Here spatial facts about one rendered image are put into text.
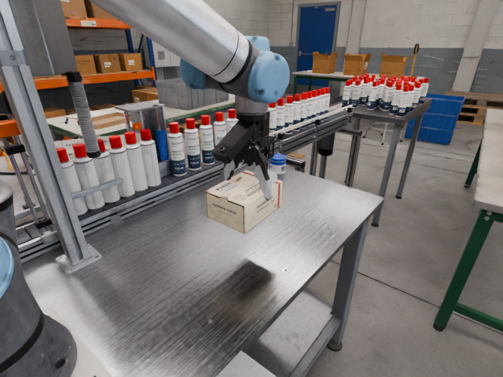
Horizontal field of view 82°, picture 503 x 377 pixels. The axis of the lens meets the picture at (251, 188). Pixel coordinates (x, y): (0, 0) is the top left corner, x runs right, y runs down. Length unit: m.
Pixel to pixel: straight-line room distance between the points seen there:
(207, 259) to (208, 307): 0.16
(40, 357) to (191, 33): 0.46
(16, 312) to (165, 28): 0.38
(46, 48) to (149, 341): 0.60
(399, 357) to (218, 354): 1.25
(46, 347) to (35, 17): 0.57
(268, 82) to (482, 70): 7.33
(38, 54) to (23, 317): 0.49
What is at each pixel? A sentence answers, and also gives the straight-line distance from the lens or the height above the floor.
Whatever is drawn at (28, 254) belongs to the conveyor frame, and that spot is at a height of 0.84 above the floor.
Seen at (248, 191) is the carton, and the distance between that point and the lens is 0.70.
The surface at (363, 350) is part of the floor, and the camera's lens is 1.71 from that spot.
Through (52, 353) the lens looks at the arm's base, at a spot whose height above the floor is 0.96.
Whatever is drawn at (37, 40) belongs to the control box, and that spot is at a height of 1.35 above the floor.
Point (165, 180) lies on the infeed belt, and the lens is 1.14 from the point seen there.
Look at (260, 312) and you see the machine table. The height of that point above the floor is 0.83.
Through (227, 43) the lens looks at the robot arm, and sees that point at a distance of 0.44.
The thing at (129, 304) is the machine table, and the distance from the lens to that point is 0.74.
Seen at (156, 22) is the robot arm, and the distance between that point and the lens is 0.40.
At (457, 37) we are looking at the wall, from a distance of 7.72.
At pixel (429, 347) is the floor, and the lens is 1.85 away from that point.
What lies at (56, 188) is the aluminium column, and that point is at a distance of 0.81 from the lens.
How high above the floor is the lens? 1.35
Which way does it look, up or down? 27 degrees down
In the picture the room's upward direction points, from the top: straight up
